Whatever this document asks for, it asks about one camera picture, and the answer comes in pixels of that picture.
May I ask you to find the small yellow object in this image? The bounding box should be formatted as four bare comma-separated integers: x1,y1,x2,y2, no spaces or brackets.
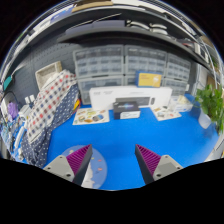
72,98,82,112

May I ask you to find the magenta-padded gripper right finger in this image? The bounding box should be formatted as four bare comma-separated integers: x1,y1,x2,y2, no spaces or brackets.
134,144,184,185

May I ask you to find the grey drawer cabinet stack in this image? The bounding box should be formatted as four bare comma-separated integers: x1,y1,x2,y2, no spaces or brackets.
123,44,168,88
72,44,126,106
164,52,193,98

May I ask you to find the white tissue box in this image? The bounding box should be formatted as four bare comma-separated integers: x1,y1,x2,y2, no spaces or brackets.
169,94,194,113

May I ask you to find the purple object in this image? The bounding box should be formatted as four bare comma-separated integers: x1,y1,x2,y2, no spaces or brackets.
6,101,19,120

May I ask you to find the small black box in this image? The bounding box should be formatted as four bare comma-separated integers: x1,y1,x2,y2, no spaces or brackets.
112,100,142,120

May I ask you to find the white woven basket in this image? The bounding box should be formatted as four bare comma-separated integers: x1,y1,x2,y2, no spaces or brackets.
34,60,64,90

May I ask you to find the navy white-dotted cloth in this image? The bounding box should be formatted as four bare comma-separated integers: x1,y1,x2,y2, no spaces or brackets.
20,83,81,169

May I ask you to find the red blue checked cloth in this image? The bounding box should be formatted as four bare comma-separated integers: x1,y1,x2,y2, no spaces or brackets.
25,69,79,144

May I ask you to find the dark wall shelf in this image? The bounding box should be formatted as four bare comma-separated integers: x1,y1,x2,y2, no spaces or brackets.
56,14,214,69

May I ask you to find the long white keyboard box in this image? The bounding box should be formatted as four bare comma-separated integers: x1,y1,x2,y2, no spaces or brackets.
89,85,174,112

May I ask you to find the green plant in white pot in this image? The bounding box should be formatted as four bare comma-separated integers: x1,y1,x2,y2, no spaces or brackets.
193,83,224,134

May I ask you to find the printed sticker sheet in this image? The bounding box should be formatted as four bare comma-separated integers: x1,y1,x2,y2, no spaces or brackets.
150,105,183,122
72,107,111,126

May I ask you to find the yellow and blue box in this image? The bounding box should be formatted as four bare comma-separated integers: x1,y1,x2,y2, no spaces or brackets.
135,70,164,89

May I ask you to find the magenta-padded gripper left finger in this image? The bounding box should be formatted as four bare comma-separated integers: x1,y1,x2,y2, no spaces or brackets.
43,143,94,187

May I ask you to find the teal object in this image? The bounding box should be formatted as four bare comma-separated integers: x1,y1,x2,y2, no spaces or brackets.
2,75,14,92

